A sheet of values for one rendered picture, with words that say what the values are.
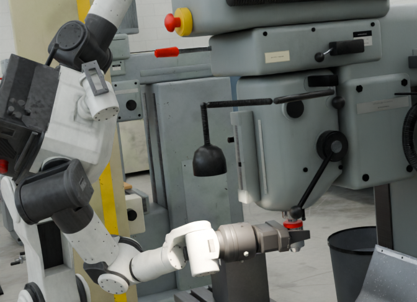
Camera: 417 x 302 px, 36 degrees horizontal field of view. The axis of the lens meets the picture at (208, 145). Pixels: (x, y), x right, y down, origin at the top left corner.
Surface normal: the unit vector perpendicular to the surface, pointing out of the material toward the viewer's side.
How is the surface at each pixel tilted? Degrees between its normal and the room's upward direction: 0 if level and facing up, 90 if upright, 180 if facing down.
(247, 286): 90
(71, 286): 81
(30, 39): 90
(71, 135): 58
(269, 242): 90
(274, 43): 90
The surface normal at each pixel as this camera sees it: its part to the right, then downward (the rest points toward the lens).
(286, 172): -0.06, 0.14
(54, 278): 0.61, 0.13
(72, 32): -0.34, -0.33
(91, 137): 0.46, -0.48
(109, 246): 0.91, -0.09
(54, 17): 0.42, 0.07
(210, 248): 0.18, -0.34
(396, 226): -0.90, 0.14
